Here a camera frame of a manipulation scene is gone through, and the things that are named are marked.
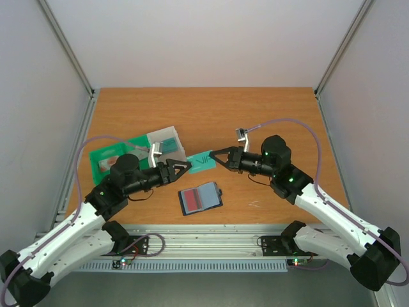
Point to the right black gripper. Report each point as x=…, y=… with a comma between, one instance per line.
x=235, y=159

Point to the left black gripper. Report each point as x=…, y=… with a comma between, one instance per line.
x=167, y=171

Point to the teal VIP card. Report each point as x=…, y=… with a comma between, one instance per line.
x=201, y=162

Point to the dark blue card holder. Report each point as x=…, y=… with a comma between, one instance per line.
x=210, y=195

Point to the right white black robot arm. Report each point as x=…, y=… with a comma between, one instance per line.
x=368, y=252

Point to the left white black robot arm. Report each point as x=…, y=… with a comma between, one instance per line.
x=29, y=280

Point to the teal card in white tray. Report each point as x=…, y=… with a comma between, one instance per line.
x=170, y=145

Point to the red card in holder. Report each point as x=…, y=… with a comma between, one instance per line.
x=191, y=201

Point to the grey card in tray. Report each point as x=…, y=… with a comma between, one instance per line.
x=140, y=154

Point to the red white card in tray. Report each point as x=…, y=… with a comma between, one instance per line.
x=105, y=164

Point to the white plastic tray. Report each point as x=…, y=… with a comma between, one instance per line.
x=166, y=133

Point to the green plastic tray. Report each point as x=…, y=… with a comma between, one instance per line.
x=106, y=152

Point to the left small circuit board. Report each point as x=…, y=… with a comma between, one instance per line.
x=120, y=264

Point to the small circuit board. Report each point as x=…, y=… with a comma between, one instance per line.
x=120, y=264
x=296, y=262

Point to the right small circuit board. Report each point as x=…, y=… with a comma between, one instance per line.
x=296, y=262

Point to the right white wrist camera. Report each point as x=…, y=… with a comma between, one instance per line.
x=243, y=138

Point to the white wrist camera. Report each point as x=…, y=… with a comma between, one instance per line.
x=155, y=152
x=243, y=138

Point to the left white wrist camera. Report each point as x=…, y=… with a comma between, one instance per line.
x=155, y=152

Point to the aluminium front rail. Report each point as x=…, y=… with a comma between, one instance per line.
x=198, y=241

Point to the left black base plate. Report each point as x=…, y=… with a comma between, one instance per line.
x=134, y=244

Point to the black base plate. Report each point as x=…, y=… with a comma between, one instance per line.
x=134, y=244
x=271, y=245

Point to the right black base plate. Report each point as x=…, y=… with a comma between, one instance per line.
x=271, y=245

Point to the grey slotted cable duct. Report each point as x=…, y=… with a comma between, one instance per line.
x=187, y=266

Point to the left aluminium frame post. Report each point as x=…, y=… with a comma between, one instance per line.
x=62, y=39

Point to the aluminium frame post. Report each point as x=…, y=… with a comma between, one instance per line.
x=62, y=39
x=349, y=35

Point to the right aluminium frame post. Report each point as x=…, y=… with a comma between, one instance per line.
x=349, y=35

